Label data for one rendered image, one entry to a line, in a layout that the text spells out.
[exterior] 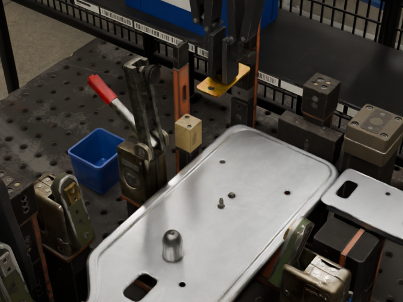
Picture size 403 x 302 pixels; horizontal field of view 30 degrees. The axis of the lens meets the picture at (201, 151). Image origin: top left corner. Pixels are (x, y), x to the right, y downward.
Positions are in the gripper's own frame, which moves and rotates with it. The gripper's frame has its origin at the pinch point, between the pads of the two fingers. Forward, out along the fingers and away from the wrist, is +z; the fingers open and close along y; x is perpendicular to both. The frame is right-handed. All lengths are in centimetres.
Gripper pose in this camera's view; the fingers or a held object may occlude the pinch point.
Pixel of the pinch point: (223, 54)
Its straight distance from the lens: 103.0
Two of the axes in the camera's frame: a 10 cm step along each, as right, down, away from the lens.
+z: 0.0, 7.5, 6.6
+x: 5.9, -5.3, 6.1
